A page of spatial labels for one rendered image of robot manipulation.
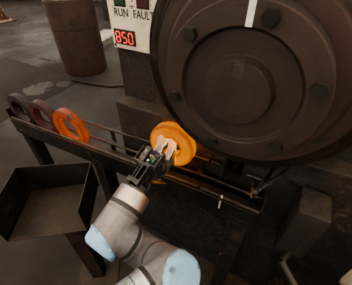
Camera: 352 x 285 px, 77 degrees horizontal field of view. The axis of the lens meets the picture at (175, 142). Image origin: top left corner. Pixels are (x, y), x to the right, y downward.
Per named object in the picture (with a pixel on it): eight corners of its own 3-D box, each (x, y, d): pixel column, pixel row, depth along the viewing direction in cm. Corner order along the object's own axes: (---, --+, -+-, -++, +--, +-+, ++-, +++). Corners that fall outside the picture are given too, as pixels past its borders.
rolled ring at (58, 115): (45, 110, 98) (51, 107, 100) (66, 144, 108) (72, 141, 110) (70, 111, 88) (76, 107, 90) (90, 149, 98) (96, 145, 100)
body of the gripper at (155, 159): (166, 151, 60) (143, 189, 55) (171, 166, 67) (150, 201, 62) (143, 141, 63) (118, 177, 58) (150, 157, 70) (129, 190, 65)
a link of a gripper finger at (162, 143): (172, 126, 67) (156, 150, 63) (174, 137, 72) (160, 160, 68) (163, 123, 69) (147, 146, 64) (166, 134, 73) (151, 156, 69)
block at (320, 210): (277, 225, 79) (302, 181, 64) (301, 236, 76) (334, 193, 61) (271, 252, 72) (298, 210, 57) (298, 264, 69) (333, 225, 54)
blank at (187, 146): (151, 117, 73) (146, 122, 70) (195, 125, 66) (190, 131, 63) (158, 154, 82) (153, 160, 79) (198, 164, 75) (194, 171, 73)
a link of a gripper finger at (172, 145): (181, 129, 66) (165, 153, 62) (183, 141, 71) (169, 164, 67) (172, 126, 67) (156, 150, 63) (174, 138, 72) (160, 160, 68)
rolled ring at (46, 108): (46, 106, 97) (52, 102, 99) (21, 99, 105) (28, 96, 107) (62, 139, 108) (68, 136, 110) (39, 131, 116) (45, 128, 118)
